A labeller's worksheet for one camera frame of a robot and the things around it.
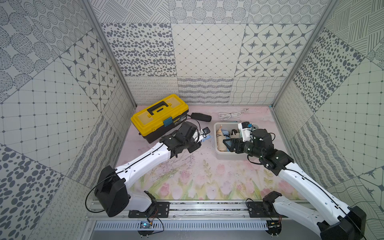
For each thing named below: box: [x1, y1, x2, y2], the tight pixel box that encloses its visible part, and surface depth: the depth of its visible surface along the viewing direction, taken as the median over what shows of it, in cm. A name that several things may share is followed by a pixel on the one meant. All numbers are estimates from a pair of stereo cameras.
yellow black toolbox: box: [131, 94, 189, 144], surface depth 95 cm
